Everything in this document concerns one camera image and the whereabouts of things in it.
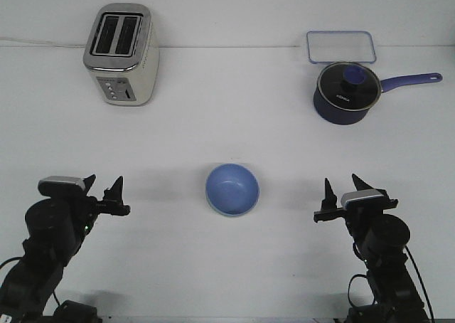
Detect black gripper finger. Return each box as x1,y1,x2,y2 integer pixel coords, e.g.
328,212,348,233
83,174,96,196
351,174,387,195
321,178,337,212
102,176,124,206

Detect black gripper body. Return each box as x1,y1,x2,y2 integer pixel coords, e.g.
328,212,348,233
69,194,130,236
314,198,398,243

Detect blue bowl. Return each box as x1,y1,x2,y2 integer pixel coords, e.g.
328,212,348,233
205,164,260,205

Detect green bowl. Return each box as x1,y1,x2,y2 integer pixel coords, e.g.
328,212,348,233
208,198,255,218

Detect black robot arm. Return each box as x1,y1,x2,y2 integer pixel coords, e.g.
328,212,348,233
1,175,131,322
314,175,434,322

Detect glass pot lid blue knob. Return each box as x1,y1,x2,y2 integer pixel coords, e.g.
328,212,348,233
316,62,381,111

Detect silver two-slot toaster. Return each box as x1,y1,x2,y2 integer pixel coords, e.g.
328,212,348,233
82,3,160,107

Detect clear container lid blue rim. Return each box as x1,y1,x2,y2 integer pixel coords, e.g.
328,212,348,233
306,31,377,64

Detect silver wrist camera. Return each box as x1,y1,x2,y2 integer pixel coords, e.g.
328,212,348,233
38,176,86,198
341,189,385,210

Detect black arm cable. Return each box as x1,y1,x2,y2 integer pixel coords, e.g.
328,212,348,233
346,243,437,323

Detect blue saucepan with handle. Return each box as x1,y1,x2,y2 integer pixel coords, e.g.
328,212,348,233
314,73,443,125

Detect white toaster power cord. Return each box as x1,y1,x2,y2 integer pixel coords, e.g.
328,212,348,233
0,35,87,48

